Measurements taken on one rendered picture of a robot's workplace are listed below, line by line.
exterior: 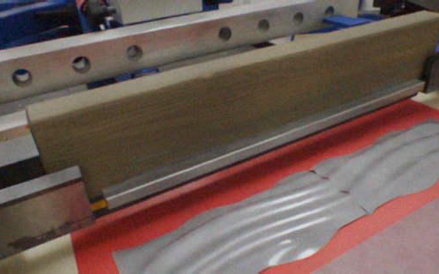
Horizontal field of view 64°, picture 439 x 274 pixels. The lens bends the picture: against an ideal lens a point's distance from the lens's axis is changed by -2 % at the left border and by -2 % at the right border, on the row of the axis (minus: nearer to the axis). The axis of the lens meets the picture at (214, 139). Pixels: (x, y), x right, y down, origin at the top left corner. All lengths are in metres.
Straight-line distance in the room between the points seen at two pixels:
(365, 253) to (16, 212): 0.23
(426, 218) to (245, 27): 0.36
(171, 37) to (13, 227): 0.33
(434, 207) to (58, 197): 0.27
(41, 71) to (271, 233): 0.33
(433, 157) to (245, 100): 0.18
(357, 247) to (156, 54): 0.35
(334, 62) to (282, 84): 0.06
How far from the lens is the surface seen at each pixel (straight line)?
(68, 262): 0.28
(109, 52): 0.47
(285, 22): 0.60
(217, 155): 0.28
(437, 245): 0.29
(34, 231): 0.26
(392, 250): 0.28
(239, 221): 0.27
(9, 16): 0.94
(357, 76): 0.37
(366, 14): 1.10
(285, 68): 0.30
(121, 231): 0.29
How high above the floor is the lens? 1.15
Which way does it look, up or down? 31 degrees down
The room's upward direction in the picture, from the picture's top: 4 degrees counter-clockwise
